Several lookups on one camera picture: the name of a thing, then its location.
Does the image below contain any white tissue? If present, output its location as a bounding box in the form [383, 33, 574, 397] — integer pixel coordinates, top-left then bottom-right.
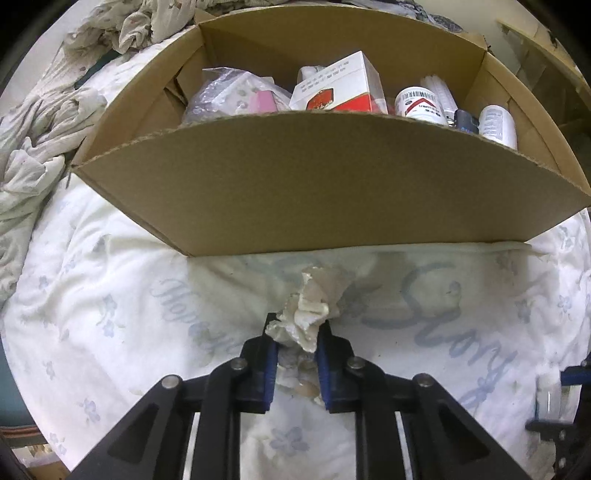
[266, 266, 353, 405]

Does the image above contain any small black object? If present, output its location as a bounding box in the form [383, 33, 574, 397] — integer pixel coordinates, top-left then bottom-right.
[454, 109, 480, 135]

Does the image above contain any white floral bed quilt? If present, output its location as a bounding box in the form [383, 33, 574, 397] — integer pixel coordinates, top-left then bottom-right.
[0, 41, 591, 480]

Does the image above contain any white tall bottle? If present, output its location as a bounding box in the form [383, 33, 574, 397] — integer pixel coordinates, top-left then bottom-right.
[479, 105, 518, 150]

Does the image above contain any crumpled beige floral blanket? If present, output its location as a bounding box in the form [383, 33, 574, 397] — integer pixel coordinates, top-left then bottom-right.
[1, 1, 197, 300]

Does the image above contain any white bottle red label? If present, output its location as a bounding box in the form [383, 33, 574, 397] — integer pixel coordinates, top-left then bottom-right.
[394, 86, 448, 126]

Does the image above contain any brown cardboard box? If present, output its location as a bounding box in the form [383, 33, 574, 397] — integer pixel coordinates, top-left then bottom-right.
[73, 5, 590, 256]

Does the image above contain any wooden shelf furniture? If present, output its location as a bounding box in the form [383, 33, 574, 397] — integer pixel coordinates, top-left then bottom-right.
[497, 19, 590, 128]

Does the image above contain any white textured bottle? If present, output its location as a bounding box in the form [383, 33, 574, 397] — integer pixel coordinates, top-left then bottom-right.
[420, 75, 458, 119]

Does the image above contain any clear plastic bag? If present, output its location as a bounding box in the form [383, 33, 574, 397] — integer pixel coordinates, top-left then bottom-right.
[182, 67, 290, 124]

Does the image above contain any red white carton box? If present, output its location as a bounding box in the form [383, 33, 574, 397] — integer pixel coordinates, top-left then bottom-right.
[290, 51, 388, 115]

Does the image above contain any white round pill bottle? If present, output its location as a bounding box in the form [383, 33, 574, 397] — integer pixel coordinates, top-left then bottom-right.
[297, 66, 325, 86]

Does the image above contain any dark grey clothing pile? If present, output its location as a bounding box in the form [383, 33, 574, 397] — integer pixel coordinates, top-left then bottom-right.
[345, 0, 464, 33]

